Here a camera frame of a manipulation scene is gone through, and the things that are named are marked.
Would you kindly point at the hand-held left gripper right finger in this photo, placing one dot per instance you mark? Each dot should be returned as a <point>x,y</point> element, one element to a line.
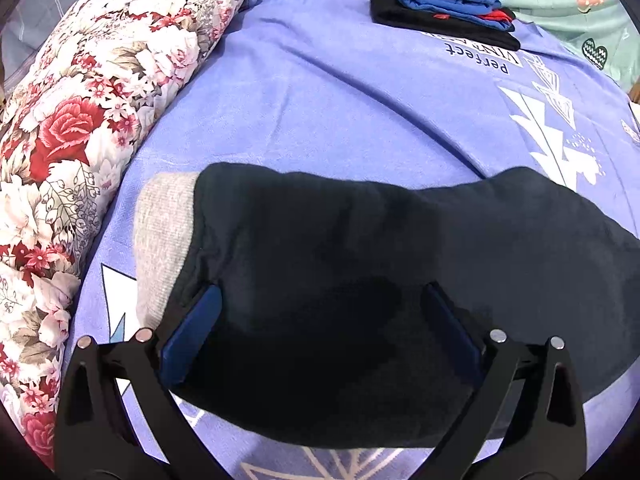
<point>450,331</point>

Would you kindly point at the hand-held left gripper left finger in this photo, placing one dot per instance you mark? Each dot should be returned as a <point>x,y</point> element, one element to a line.
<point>192,331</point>

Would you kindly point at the navy pants with grey waistband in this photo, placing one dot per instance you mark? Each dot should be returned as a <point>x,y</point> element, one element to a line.
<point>350,260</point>

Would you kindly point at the red floral quilt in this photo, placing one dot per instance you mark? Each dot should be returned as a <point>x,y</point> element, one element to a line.
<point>85,125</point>

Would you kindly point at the purple patterned bed sheet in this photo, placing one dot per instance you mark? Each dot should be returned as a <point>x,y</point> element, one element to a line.
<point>310,100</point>

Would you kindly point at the folded red garment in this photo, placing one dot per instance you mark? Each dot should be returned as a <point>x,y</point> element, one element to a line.
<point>497,19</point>

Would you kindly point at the stack of folded clothes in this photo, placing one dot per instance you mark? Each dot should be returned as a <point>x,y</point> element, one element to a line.
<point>400,15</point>

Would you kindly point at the teal heart print sheet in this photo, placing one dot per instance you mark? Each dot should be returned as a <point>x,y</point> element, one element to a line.
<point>565,5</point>

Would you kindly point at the wooden bed frame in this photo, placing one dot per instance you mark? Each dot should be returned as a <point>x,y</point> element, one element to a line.
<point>635,92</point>

